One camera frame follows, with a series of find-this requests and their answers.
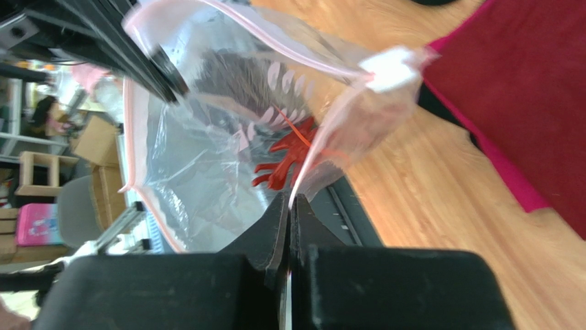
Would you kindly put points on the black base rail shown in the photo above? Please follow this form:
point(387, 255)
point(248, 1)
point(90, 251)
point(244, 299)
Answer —
point(339, 208)

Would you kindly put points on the pink cloth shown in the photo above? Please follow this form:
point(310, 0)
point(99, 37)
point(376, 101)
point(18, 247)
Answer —
point(522, 190)

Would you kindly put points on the dark red folded cloth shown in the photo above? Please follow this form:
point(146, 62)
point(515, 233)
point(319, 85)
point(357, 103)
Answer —
point(517, 68)

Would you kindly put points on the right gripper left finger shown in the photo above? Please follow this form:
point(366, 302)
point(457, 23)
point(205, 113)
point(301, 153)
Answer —
point(239, 287)

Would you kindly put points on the clear zip top bag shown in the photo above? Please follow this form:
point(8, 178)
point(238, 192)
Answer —
point(192, 163)

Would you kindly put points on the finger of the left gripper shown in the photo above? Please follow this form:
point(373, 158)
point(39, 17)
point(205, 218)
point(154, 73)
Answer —
point(104, 19)

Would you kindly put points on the cardboard box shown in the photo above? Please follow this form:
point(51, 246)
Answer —
point(97, 145)

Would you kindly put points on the grey chair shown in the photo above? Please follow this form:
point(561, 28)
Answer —
point(76, 216)

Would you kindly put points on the pink box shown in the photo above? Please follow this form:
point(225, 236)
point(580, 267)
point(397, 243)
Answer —
point(37, 225)

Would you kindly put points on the red toy lobster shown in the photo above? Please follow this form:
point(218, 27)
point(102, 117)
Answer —
point(297, 144)

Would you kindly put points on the black cap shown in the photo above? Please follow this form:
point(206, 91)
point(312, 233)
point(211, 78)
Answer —
point(433, 3)

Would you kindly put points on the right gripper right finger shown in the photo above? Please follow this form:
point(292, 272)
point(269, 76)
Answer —
point(338, 286)

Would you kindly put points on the wooden shelf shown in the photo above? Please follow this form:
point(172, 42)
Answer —
point(40, 173)

